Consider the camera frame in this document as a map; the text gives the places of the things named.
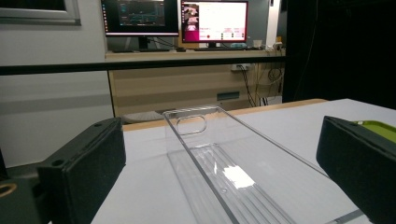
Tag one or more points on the grey window frame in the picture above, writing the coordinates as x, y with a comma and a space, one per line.
37, 14

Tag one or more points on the white cup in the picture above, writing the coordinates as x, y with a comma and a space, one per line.
257, 44

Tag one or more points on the round white stool seat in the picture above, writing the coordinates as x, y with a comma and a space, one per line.
141, 116

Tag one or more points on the monitor with dark screen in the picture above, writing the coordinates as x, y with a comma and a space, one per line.
141, 17

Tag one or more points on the long black frame bar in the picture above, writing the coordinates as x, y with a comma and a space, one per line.
93, 66

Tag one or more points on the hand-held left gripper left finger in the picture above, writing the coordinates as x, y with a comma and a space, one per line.
84, 168

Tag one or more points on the white power strip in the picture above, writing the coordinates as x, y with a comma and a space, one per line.
240, 67

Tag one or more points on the black keyboard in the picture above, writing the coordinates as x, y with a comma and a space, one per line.
211, 48

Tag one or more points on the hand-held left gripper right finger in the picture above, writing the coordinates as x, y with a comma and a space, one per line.
355, 168

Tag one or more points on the monitor with bright screen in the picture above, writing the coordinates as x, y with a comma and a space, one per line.
218, 20

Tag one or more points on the clear plastic tray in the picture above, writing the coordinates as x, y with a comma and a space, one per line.
218, 161

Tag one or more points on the black curtain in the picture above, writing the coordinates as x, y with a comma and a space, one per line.
342, 46

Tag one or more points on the green phone case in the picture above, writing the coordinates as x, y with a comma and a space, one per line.
381, 128

